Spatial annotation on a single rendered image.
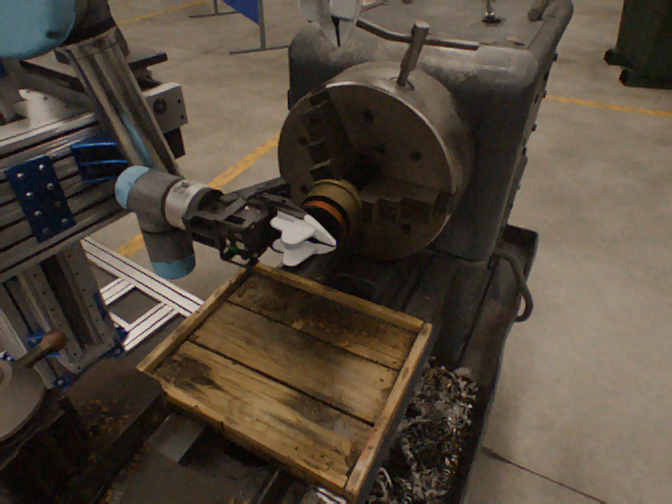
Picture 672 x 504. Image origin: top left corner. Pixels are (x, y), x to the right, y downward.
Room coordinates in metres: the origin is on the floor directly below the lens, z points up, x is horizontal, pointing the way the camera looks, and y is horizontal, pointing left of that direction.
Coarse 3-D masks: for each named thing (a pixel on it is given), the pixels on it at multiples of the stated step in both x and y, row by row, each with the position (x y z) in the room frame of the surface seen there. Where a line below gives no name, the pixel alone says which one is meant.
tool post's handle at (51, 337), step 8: (48, 336) 0.28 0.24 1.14; (56, 336) 0.28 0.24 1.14; (64, 336) 0.28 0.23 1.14; (40, 344) 0.27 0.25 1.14; (48, 344) 0.27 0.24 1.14; (56, 344) 0.27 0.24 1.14; (64, 344) 0.28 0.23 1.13; (32, 352) 0.26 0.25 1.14; (40, 352) 0.26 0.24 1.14; (48, 352) 0.27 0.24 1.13; (16, 360) 0.25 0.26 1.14; (24, 360) 0.25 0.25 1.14; (32, 360) 0.26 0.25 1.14
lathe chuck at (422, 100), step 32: (352, 96) 0.67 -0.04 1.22; (384, 96) 0.65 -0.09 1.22; (416, 96) 0.66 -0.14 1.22; (288, 128) 0.73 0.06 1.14; (352, 128) 0.67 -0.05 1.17; (384, 128) 0.65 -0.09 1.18; (416, 128) 0.63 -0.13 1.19; (448, 128) 0.65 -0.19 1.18; (288, 160) 0.73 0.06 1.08; (384, 160) 0.65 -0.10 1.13; (416, 160) 0.62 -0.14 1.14; (448, 160) 0.60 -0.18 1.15; (448, 192) 0.60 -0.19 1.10; (384, 224) 0.64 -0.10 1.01; (416, 224) 0.62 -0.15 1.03; (384, 256) 0.64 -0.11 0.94
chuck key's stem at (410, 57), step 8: (416, 24) 0.67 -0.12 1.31; (424, 24) 0.67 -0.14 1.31; (416, 32) 0.67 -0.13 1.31; (424, 32) 0.67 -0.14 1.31; (416, 40) 0.67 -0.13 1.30; (424, 40) 0.67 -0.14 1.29; (408, 48) 0.67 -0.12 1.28; (416, 48) 0.67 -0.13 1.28; (408, 56) 0.67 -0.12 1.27; (416, 56) 0.67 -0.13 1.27; (400, 64) 0.68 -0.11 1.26; (408, 64) 0.67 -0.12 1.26; (400, 72) 0.68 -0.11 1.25; (408, 72) 0.68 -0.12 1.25; (400, 80) 0.68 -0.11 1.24
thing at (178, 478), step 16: (144, 448) 0.27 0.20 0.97; (128, 464) 0.25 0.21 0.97; (144, 464) 0.25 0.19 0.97; (160, 464) 0.25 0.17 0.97; (176, 464) 0.25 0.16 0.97; (112, 480) 0.23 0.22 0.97; (128, 480) 0.23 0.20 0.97; (144, 480) 0.23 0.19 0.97; (160, 480) 0.23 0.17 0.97; (176, 480) 0.23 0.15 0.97; (192, 480) 0.23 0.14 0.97; (128, 496) 0.22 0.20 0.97; (144, 496) 0.22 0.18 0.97; (160, 496) 0.22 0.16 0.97; (176, 496) 0.22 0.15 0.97; (192, 496) 0.22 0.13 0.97; (208, 496) 0.22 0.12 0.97; (224, 496) 0.22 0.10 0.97
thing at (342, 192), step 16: (320, 192) 0.57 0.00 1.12; (336, 192) 0.57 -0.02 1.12; (352, 192) 0.57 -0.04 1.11; (304, 208) 0.54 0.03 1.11; (320, 208) 0.54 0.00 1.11; (336, 208) 0.55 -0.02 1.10; (352, 208) 0.56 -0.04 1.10; (320, 224) 0.58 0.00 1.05; (336, 224) 0.52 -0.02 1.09; (352, 224) 0.55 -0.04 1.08; (336, 240) 0.52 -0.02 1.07
